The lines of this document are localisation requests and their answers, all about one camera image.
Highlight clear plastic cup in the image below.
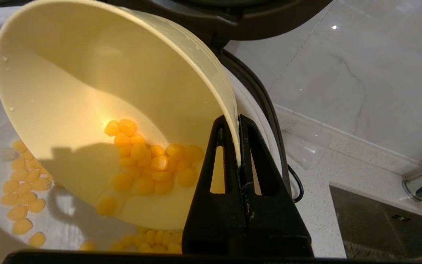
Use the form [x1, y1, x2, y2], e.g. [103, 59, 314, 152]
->
[282, 126, 332, 171]

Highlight dark sink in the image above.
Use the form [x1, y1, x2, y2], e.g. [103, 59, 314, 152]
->
[329, 185, 422, 261]

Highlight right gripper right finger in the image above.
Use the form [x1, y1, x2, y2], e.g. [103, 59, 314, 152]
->
[238, 114, 314, 259]

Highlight black power cord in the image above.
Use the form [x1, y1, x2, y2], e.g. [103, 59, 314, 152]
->
[286, 164, 304, 204]

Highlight yellow corn kernels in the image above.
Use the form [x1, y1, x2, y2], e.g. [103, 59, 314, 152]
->
[0, 119, 205, 254]

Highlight yellow bowl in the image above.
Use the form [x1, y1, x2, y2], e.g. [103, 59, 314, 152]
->
[0, 0, 241, 231]

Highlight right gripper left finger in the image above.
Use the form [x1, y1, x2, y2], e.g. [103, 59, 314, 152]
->
[181, 115, 249, 257]

